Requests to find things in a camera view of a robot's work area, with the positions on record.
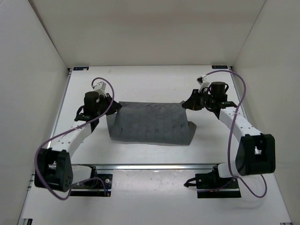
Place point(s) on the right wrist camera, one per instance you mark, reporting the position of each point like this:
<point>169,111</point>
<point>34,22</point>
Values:
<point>202,80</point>

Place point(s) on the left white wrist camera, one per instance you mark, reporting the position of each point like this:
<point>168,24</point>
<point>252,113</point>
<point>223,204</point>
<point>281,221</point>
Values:
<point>100,88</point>

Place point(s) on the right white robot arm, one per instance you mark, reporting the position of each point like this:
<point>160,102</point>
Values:
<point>256,151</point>

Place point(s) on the grey pleated skirt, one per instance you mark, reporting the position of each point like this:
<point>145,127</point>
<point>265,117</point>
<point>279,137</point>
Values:
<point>154,123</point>

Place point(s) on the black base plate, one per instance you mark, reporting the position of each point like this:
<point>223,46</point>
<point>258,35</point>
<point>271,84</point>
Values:
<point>212,186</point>
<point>91,182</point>

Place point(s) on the aluminium front rail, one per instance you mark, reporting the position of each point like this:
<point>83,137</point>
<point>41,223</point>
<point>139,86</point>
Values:
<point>147,166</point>

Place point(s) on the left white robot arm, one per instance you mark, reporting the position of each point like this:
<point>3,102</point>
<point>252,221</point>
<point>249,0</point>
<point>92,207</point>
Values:
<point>53,168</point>

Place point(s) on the left blue corner label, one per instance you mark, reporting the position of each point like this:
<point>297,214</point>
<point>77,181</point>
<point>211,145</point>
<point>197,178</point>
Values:
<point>80,68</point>

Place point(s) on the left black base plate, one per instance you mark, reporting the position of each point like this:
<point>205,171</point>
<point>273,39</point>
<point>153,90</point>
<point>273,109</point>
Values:
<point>91,182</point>

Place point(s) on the blue corner label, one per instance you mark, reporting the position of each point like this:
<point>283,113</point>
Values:
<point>219,67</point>
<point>80,68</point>

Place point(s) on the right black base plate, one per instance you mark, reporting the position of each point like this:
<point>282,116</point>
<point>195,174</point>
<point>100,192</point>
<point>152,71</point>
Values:
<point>212,186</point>

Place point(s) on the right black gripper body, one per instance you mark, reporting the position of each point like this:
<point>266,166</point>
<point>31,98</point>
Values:
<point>206,100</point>

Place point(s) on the right blue corner label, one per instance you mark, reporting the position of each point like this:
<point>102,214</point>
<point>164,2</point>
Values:
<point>219,67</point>

